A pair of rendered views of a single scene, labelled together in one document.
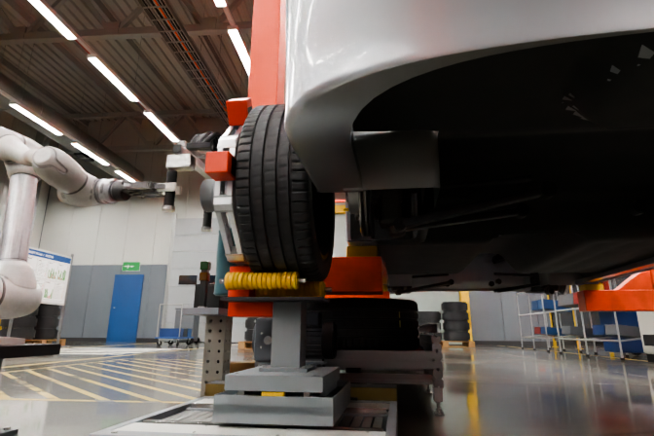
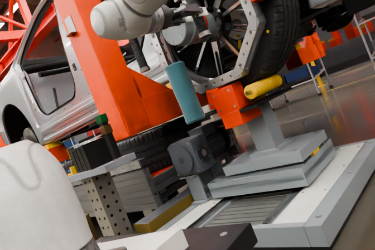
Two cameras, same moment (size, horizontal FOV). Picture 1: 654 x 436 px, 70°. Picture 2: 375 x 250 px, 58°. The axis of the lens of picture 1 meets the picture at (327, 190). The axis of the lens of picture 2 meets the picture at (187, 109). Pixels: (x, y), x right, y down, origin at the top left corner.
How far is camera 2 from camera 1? 1.93 m
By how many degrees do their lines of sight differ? 58
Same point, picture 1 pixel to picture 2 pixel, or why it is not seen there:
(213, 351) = (112, 204)
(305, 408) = (327, 150)
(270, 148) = not seen: outside the picture
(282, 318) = (267, 113)
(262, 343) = (202, 156)
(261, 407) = (317, 160)
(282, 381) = (316, 140)
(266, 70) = not seen: outside the picture
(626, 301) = not seen: hidden behind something
